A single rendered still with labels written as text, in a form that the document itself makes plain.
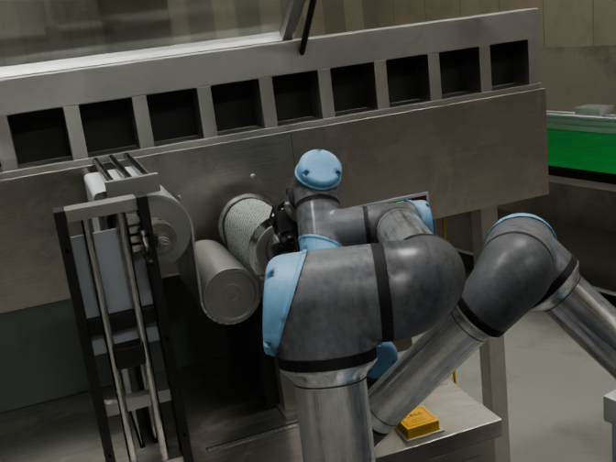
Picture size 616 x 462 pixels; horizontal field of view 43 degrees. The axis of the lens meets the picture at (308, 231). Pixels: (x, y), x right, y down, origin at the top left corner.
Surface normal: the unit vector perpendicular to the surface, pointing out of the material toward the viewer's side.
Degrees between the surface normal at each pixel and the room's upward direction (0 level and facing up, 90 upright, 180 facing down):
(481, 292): 56
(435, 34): 90
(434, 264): 51
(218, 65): 90
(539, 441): 0
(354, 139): 90
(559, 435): 0
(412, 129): 90
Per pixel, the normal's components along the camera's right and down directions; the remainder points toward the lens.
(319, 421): -0.40, 0.07
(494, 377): 0.34, 0.22
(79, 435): -0.11, -0.96
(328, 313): 0.04, 0.07
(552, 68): -0.84, 0.24
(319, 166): 0.19, -0.45
